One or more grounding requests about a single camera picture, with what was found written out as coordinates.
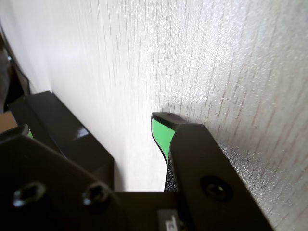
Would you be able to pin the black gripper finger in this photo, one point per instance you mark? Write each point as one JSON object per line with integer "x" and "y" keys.
{"x": 48, "y": 183}
{"x": 204, "y": 168}

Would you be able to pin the black box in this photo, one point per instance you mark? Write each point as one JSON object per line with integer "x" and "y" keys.
{"x": 77, "y": 137}
{"x": 31, "y": 118}

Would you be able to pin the large cardboard box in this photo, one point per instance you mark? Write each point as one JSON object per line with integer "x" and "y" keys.
{"x": 6, "y": 122}

